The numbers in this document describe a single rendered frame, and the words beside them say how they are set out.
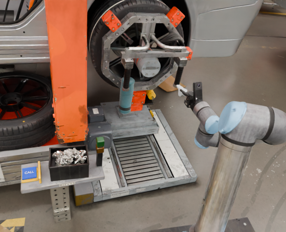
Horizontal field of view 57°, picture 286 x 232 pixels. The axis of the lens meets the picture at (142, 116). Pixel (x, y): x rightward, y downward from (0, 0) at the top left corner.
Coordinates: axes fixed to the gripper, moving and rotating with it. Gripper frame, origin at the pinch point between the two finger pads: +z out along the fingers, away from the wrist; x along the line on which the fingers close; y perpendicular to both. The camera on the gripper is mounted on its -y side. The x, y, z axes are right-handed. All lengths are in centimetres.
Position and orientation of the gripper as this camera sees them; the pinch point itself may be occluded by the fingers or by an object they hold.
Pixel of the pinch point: (185, 84)
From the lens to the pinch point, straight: 163.2
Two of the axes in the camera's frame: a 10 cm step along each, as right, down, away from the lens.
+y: -1.4, 7.6, 6.4
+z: -3.1, -6.4, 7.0
